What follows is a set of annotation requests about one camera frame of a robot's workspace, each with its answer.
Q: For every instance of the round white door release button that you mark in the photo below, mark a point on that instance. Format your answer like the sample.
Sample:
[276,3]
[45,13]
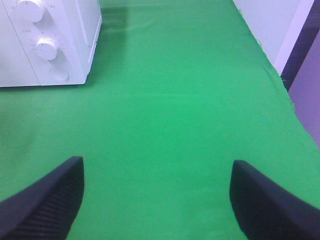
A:
[59,74]

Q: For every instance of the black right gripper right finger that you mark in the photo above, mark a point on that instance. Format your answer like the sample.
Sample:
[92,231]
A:
[266,211]

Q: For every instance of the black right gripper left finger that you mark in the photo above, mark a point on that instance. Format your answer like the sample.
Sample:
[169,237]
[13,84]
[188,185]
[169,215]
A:
[46,209]

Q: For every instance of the white microwave knob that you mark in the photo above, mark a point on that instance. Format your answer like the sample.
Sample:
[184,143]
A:
[31,10]
[48,48]

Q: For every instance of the white microwave oven body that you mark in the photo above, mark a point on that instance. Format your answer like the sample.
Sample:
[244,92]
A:
[75,24]

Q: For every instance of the green table cloth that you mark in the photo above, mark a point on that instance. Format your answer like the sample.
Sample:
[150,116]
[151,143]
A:
[177,91]

